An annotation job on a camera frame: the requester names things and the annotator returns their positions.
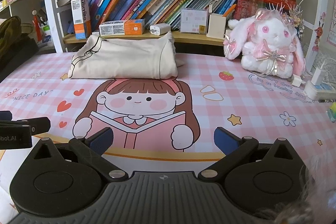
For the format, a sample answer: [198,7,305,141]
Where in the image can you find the pink checkered desk mat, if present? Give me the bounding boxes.
[0,52,336,222]

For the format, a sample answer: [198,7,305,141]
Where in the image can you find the olive green garment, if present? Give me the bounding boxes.
[1,16,22,61]

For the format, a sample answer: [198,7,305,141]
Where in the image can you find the white power strip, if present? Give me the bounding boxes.
[303,80,335,101]

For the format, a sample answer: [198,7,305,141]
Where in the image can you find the orange blue white tall box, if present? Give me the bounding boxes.
[71,0,92,40]

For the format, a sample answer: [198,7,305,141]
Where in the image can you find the white orange flat box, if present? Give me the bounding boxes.
[99,19,145,36]

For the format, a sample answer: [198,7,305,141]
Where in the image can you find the beige pen holder box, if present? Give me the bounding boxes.
[206,13,227,39]

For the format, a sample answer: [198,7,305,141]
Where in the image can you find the beige drawstring storage bag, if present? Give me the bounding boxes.
[68,32,184,79]

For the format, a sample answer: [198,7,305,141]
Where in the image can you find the white square box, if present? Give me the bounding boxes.
[180,9,209,34]

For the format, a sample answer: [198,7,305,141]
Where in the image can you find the white charger plug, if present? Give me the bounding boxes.
[311,68,325,86]

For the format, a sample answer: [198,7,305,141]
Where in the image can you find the white green wipes tub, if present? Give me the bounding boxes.
[41,25,54,46]

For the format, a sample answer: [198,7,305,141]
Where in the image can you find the pink white bunny plush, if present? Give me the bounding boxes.
[223,9,306,79]

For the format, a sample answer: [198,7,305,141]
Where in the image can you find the green yellow eraser block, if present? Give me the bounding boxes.
[327,102,336,123]

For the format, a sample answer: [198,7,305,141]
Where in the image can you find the small white adapter box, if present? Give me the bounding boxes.
[149,23,171,36]

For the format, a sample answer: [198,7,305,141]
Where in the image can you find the red figurine pen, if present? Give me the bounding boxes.
[32,10,43,43]

